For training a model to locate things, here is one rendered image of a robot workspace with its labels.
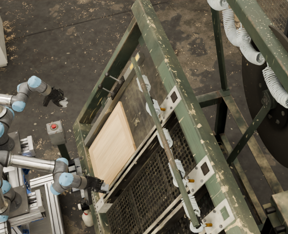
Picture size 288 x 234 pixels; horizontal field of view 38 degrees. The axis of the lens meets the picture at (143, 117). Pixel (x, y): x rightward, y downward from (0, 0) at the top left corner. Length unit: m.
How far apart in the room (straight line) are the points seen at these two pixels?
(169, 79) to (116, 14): 3.64
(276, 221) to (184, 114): 0.68
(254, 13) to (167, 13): 3.60
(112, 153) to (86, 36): 2.88
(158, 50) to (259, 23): 0.60
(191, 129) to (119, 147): 0.90
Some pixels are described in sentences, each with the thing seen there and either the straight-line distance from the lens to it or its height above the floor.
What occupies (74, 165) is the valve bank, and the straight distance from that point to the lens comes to 3.44.
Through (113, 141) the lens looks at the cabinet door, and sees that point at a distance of 2.98.
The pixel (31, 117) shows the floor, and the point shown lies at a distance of 4.86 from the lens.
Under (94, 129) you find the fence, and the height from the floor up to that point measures 1.06.
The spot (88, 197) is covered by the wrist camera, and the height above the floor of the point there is 1.38.
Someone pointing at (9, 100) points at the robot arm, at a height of 1.62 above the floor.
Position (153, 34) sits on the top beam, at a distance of 2.57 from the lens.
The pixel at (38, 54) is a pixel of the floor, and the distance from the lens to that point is 5.55.
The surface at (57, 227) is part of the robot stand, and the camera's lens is 3.83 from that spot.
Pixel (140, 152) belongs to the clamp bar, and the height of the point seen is 1.49.
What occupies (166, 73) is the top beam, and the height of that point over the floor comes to 1.91.
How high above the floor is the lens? 3.62
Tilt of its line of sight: 52 degrees down
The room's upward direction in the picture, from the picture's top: 6 degrees counter-clockwise
